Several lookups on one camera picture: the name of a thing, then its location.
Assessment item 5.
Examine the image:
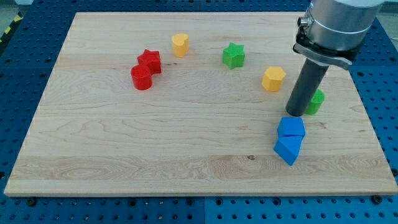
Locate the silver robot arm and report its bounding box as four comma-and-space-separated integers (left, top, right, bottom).
293, 0, 385, 70

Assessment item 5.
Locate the green star block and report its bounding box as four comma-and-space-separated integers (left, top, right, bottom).
223, 42, 246, 70

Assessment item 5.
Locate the red star block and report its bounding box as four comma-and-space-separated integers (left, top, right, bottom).
137, 49, 162, 74

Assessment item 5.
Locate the yellow hexagon block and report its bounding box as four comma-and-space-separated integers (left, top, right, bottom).
262, 66, 286, 92

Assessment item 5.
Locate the wooden board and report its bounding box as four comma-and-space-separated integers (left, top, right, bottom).
4, 12, 397, 197

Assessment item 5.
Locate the red cylinder block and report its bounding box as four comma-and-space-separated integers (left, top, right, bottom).
131, 65, 152, 90

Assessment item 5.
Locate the yellow heart block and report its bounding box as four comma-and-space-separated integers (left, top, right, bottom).
172, 33, 189, 58

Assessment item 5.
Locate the blue pentagon block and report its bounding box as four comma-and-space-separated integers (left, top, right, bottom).
277, 117, 306, 138

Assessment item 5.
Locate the blue triangle block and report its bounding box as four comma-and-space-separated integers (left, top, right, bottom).
274, 136, 303, 166

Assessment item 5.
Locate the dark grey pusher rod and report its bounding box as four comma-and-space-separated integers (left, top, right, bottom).
285, 58, 329, 117

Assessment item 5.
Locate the green cylinder block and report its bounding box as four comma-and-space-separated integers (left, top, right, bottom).
305, 89, 325, 115

